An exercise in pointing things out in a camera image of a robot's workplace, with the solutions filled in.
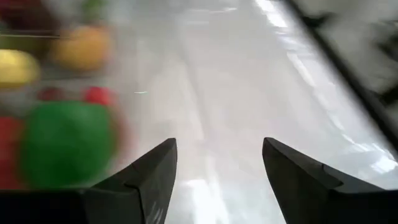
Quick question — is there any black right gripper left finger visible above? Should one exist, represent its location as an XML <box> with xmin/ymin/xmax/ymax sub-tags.
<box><xmin>83</xmin><ymin>138</ymin><xmax>178</xmax><ymax>224</ymax></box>

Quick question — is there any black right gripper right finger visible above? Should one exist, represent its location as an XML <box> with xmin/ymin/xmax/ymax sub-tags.
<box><xmin>262</xmin><ymin>137</ymin><xmax>398</xmax><ymax>224</ymax></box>

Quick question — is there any bright green round fruit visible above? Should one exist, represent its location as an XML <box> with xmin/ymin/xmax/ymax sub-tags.
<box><xmin>18</xmin><ymin>101</ymin><xmax>118</xmax><ymax>187</ymax></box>

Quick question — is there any small green produce item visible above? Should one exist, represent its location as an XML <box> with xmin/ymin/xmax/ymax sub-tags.
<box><xmin>81</xmin><ymin>0</ymin><xmax>106</xmax><ymax>19</ymax></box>

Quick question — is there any small red fruit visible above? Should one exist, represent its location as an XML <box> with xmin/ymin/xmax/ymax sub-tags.
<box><xmin>81</xmin><ymin>86</ymin><xmax>118</xmax><ymax>107</ymax></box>
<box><xmin>37</xmin><ymin>86</ymin><xmax>66</xmax><ymax>102</ymax></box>

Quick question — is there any red round fruit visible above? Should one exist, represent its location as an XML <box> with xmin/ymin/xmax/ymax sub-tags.
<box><xmin>0</xmin><ymin>116</ymin><xmax>27</xmax><ymax>189</ymax></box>

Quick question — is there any orange round fruit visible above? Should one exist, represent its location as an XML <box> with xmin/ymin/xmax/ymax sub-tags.
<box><xmin>49</xmin><ymin>25</ymin><xmax>113</xmax><ymax>72</ymax></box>

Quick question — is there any yellow lemon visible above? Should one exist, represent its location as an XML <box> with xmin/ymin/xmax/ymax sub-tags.
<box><xmin>0</xmin><ymin>49</ymin><xmax>41</xmax><ymax>90</ymax></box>

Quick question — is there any dark red fruit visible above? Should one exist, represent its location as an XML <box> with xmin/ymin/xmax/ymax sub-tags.
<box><xmin>0</xmin><ymin>0</ymin><xmax>60</xmax><ymax>32</ymax></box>

